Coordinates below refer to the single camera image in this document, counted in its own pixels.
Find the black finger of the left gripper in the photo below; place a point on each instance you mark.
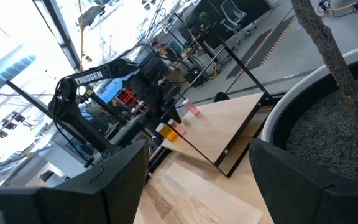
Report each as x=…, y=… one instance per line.
x=156, y=115
x=169, y=114

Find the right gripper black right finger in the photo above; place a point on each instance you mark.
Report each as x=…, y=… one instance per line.
x=291, y=193

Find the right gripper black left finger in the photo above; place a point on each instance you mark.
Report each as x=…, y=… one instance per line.
x=120, y=186

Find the pink pill bottle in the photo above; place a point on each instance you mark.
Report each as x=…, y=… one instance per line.
x=179, y=128
x=193, y=109

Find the small green pill bottle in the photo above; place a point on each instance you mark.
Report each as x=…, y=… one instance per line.
x=186, y=123

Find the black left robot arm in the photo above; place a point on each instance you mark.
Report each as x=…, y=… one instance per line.
x=89, y=77

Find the wooden shelf board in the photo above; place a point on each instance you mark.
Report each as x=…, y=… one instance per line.
x=222, y=130

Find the red storage crate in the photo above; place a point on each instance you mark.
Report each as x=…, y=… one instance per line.
x=129, y=96

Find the person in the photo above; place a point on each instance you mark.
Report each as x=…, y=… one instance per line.
x=156, y=45

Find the dark potting soil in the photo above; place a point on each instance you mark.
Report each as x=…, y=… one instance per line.
x=331, y=140

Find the small potted plant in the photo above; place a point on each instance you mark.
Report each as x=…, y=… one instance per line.
x=203, y=16

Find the black mat with hazard stripes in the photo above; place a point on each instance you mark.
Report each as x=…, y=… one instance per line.
x=259, y=53

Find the white mesh office chair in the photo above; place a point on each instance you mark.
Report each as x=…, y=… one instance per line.
x=233, y=14

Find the green leafy potted tree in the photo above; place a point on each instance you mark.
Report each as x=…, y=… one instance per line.
x=328, y=46

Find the black shelf end frame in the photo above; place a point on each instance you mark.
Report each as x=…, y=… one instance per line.
x=247, y=136

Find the black aluminium rig frame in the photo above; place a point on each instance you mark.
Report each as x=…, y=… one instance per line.
x=26, y=97

